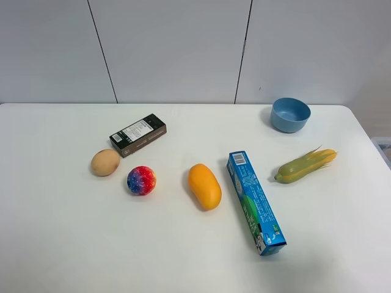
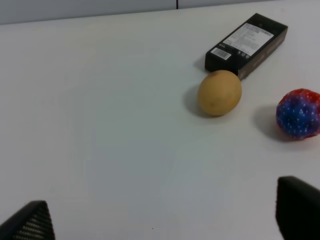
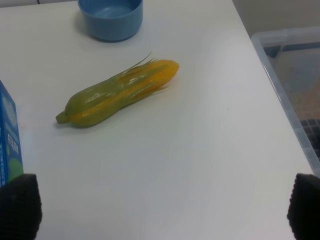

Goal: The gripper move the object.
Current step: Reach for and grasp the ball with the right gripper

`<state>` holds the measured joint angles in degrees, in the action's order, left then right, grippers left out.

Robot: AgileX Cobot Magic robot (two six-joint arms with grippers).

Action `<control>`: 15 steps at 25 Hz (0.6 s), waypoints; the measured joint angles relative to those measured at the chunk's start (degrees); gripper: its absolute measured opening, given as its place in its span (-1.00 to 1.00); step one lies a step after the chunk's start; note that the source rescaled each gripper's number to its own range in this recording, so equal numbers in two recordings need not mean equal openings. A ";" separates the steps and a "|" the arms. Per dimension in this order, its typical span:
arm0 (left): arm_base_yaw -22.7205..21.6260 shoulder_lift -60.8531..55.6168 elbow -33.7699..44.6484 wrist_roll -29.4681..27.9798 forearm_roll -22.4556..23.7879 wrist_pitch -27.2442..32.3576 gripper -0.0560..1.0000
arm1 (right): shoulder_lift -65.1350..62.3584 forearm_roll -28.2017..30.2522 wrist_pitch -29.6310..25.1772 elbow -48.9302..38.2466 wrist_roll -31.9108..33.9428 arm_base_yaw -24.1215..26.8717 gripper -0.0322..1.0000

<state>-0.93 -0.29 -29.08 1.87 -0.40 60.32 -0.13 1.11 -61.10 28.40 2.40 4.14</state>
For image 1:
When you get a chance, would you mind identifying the long blue carton box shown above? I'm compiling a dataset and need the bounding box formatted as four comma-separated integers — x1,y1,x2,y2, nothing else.
227,151,287,256

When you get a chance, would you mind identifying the green yellow corn cob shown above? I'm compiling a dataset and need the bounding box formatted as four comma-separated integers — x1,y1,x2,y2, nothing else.
274,148,337,184

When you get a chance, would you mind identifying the tan potato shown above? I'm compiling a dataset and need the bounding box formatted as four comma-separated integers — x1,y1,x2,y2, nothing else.
90,149,120,176

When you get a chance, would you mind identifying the black rectangular box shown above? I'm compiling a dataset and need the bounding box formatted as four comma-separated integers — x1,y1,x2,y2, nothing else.
109,114,167,158

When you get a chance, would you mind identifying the orange mango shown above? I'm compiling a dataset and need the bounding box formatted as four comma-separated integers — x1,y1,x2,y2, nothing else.
188,164,222,211

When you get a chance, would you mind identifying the blue bowl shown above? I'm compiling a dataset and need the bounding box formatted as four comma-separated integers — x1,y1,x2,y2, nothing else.
270,98,311,133

